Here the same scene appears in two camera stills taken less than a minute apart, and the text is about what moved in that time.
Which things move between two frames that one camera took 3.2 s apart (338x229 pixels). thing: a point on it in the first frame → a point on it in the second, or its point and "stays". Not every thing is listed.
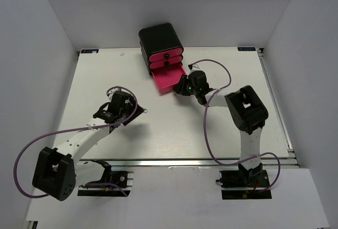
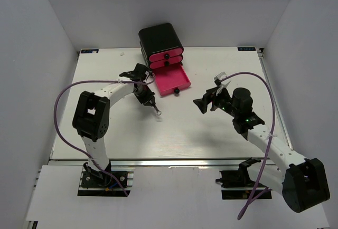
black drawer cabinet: [158, 38] stays
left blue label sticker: [89, 50] stays
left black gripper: [132, 102] → [149, 96]
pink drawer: [167, 77] stays
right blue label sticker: [246, 49] stays
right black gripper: [180, 88] → [203, 103]
